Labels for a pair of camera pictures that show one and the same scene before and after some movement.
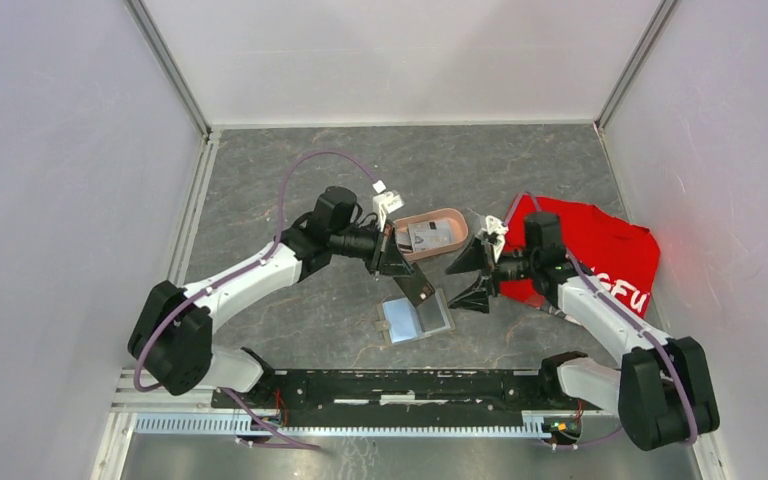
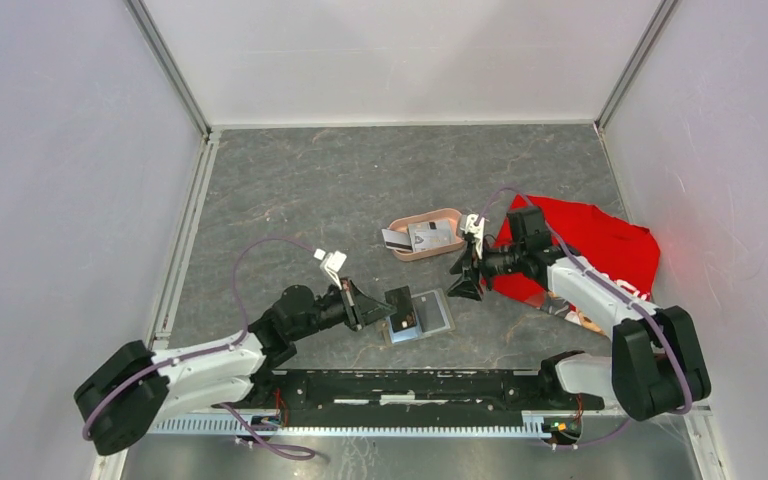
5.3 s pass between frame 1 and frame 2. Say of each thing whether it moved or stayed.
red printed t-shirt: stayed
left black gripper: moved
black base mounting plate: stayed
